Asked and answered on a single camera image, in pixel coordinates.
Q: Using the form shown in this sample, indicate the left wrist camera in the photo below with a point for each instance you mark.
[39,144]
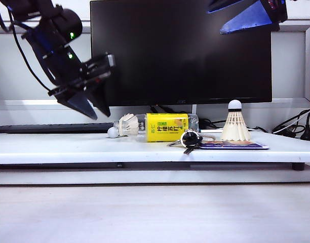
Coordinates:
[110,60]

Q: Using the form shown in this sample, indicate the white feather shuttlecock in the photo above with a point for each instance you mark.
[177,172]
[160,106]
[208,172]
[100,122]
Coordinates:
[128,125]
[236,126]

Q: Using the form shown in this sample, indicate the black computer monitor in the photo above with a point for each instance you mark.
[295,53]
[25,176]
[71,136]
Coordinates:
[170,50]

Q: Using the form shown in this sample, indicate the black key bunch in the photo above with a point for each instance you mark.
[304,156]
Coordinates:
[191,139]

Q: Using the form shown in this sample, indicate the black computer keyboard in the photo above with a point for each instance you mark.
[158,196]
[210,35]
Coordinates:
[56,127]

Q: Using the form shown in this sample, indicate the white desk riser board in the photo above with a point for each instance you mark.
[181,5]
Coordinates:
[94,149]

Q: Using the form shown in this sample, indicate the grey wall rail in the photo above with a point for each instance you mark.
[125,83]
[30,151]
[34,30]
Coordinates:
[291,26]

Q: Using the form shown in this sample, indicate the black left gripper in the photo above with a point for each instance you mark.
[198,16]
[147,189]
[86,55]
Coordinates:
[74,84]

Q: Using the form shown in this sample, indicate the clear bottle yellow label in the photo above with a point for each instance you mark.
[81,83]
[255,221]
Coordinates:
[165,127]

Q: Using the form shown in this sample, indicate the blue printed key card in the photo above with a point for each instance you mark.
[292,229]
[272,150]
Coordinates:
[256,146]

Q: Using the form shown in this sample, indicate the black riser foot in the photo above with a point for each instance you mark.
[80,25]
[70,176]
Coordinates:
[299,167]

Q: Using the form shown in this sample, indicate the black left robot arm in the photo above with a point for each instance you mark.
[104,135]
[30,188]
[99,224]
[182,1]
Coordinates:
[66,22]

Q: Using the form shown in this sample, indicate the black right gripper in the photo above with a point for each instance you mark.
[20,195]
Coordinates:
[275,12]

